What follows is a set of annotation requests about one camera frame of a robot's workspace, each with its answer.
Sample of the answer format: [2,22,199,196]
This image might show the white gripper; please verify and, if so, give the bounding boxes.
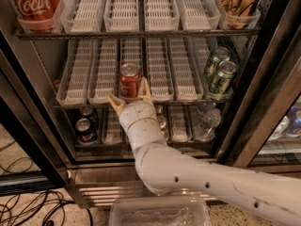
[107,77,166,152]

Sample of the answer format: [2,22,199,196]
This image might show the red coke can shelf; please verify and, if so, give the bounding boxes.
[119,63,141,99]

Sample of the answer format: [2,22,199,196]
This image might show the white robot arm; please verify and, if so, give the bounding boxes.
[107,78,301,226]

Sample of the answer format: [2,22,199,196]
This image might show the orange brown can rear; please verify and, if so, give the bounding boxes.
[156,105,164,116]

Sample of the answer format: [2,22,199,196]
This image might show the orange brown can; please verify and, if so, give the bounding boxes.
[157,116,167,136]
[156,105,164,116]

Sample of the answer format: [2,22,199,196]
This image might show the shelf tray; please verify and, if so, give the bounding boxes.
[168,38,203,102]
[56,40,93,106]
[117,37,145,105]
[146,38,174,102]
[87,39,118,105]

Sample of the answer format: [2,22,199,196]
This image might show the orange brown can front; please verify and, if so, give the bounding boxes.
[157,116,167,136]

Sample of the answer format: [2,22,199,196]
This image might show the blue Pepsi can rear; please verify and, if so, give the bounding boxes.
[79,106,99,129]

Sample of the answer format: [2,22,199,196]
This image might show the blue pepsi can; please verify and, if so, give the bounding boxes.
[75,118,97,145]
[79,106,99,129]

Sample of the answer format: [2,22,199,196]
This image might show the middle shelf centre tray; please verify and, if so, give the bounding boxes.
[117,37,145,105]

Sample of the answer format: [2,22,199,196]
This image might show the blue Pepsi can front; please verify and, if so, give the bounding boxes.
[75,118,97,145]

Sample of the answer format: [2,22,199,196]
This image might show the middle shelf far left tray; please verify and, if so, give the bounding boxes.
[56,40,93,106]

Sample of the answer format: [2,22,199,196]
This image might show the green can front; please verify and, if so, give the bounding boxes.
[209,61,238,94]

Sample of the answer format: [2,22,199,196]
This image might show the green can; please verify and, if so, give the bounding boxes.
[204,47,230,82]
[209,61,238,94]

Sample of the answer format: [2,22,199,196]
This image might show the stainless steel fridge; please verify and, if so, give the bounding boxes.
[1,0,300,207]

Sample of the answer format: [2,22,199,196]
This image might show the green can rear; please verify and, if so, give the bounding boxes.
[204,47,230,82]

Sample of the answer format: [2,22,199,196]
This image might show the large red Coca-Cola can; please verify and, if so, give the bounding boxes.
[13,0,62,33]

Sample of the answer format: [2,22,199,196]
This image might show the gold brown can top right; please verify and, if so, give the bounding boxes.
[216,0,260,29]

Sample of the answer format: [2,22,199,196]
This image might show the clear water bottle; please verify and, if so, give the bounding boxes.
[197,103,221,142]

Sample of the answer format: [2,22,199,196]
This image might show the clear plastic bin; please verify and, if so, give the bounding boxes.
[109,195,212,226]

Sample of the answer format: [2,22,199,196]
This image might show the cans behind right glass door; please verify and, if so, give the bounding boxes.
[269,105,301,140]

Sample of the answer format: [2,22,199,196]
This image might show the black floor cables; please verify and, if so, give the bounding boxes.
[0,138,94,226]

